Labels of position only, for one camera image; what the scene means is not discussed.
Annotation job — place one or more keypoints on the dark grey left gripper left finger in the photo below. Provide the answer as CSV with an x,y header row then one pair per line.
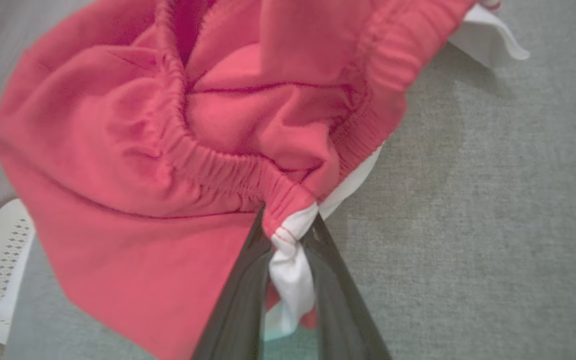
x,y
238,310

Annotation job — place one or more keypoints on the white perforated laundry basket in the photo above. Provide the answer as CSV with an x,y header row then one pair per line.
x,y
3,270

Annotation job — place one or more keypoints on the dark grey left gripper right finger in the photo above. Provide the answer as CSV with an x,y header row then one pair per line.
x,y
340,310

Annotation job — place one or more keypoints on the grey fabric sofa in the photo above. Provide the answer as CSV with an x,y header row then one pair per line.
x,y
478,225

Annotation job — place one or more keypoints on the red shorts with white trim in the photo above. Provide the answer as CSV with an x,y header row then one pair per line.
x,y
118,150

